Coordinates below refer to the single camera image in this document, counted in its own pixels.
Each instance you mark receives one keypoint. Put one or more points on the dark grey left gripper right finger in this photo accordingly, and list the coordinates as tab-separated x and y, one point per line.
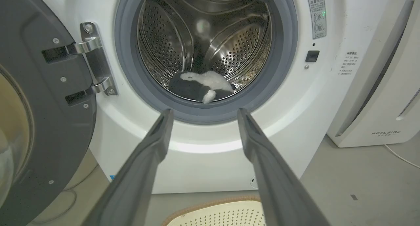
279	186

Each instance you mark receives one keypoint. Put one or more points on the grey rubber door gasket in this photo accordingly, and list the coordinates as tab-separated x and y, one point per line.
285	55

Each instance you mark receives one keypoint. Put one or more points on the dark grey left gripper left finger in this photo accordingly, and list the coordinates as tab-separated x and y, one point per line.
137	180

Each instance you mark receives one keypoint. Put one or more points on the white front-load washing machine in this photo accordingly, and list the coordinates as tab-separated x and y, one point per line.
203	160

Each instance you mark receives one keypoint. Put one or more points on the dark grey washing machine door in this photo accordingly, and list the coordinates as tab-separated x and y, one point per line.
39	101

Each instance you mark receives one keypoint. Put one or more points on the white air purifier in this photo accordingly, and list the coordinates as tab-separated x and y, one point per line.
384	88

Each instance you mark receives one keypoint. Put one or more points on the stainless steel perforated drum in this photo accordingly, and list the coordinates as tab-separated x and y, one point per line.
203	35

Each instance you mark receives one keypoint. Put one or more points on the cream perforated laundry basket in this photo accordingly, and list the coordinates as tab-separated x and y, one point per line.
220	214

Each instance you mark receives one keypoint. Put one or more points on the chrome door hinge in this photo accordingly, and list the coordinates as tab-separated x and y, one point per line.
95	60

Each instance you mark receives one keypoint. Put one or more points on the warning sticker label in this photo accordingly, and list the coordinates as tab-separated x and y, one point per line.
317	14

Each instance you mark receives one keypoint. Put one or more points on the black and white plush toy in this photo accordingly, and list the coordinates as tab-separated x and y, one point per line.
201	87

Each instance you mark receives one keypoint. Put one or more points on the black door latch slot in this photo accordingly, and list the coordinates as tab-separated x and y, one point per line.
312	56

